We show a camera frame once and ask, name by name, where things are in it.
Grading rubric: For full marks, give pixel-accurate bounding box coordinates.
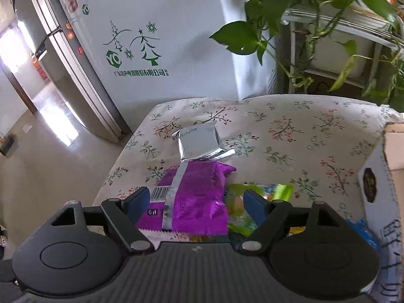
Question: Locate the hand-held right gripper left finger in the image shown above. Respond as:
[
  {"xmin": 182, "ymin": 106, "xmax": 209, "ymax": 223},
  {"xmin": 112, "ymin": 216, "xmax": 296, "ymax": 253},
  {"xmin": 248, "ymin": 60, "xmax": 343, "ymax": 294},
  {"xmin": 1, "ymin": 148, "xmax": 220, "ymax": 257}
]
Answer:
[{"xmin": 47, "ymin": 187, "xmax": 155, "ymax": 254}]

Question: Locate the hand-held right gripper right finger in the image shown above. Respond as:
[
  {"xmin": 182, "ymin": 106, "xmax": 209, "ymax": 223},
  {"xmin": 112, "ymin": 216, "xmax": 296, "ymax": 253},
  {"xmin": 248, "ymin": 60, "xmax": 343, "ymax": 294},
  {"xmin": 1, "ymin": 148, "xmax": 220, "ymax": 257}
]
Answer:
[{"xmin": 238, "ymin": 189, "xmax": 348, "ymax": 254}]

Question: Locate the green snack packet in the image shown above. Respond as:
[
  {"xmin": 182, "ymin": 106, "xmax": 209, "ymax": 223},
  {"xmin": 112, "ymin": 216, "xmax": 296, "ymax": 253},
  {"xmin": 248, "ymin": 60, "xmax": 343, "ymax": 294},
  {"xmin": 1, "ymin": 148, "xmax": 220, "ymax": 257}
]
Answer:
[{"xmin": 225, "ymin": 183, "xmax": 295, "ymax": 237}]

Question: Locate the purple snack packet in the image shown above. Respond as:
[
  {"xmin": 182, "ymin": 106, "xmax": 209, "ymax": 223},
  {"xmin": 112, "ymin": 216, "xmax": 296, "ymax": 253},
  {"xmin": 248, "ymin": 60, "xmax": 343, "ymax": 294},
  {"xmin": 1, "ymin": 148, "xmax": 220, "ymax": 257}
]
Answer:
[{"xmin": 136, "ymin": 161, "xmax": 237, "ymax": 236}]

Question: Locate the silver snack packet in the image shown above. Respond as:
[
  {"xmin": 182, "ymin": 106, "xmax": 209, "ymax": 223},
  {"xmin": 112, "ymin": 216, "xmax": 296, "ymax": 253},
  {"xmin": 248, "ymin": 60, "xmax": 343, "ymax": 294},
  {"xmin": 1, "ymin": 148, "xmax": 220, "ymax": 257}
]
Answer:
[{"xmin": 172, "ymin": 123, "xmax": 236, "ymax": 163}]

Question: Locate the blue snack packet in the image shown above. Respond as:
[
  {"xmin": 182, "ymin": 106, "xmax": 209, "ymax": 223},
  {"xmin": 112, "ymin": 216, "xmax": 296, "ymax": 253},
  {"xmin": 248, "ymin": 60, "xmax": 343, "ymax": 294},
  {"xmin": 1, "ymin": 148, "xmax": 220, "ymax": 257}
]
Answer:
[{"xmin": 347, "ymin": 219, "xmax": 381, "ymax": 252}]

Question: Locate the white printed cardboard box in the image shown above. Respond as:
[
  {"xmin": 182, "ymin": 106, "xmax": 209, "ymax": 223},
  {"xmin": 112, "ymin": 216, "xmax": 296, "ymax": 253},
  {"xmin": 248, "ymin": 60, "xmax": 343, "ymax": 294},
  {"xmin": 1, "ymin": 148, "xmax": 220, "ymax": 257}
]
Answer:
[{"xmin": 358, "ymin": 123, "xmax": 404, "ymax": 303}]

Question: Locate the floral tablecloth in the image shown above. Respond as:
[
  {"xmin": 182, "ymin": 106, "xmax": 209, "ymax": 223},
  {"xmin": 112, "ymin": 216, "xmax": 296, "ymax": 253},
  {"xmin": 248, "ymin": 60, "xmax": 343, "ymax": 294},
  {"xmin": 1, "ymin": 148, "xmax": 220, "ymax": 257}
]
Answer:
[{"xmin": 93, "ymin": 95, "xmax": 401, "ymax": 243}]

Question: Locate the stainless steel refrigerator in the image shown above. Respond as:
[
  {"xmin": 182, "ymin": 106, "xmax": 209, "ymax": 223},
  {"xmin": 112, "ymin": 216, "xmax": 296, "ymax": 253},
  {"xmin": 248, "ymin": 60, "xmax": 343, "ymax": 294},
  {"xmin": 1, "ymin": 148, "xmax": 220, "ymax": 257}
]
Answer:
[{"xmin": 13, "ymin": 0, "xmax": 131, "ymax": 142}]

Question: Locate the small dark floor object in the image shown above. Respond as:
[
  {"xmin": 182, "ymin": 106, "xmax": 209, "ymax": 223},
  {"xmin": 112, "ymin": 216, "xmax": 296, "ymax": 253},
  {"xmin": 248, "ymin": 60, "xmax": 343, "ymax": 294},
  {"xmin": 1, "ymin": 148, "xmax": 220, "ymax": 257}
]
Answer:
[{"xmin": 0, "ymin": 134, "xmax": 16, "ymax": 156}]

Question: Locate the white metal rack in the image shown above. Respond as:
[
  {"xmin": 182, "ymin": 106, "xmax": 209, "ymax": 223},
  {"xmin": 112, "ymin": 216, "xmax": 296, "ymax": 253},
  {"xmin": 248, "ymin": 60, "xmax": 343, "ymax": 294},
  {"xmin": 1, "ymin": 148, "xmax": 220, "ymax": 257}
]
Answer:
[{"xmin": 280, "ymin": 5, "xmax": 404, "ymax": 95}]

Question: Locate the white bucket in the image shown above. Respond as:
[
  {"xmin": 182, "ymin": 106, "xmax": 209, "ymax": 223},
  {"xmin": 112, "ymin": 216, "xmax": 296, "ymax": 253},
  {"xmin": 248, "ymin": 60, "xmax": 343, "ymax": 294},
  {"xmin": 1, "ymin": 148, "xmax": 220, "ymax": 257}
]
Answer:
[{"xmin": 295, "ymin": 22, "xmax": 377, "ymax": 78}]

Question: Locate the green pothos plant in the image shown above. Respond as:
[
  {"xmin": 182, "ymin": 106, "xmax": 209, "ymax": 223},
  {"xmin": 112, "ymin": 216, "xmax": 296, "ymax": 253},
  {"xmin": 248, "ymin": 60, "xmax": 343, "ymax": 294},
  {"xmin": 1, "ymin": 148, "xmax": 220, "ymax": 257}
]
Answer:
[{"xmin": 210, "ymin": 0, "xmax": 404, "ymax": 112}]

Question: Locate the white freezer with green print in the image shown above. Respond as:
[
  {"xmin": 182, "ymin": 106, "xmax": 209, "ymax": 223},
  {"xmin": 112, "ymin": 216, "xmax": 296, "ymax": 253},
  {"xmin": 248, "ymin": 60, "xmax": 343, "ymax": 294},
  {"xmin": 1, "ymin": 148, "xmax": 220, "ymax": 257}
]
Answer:
[{"xmin": 51, "ymin": 0, "xmax": 240, "ymax": 133}]

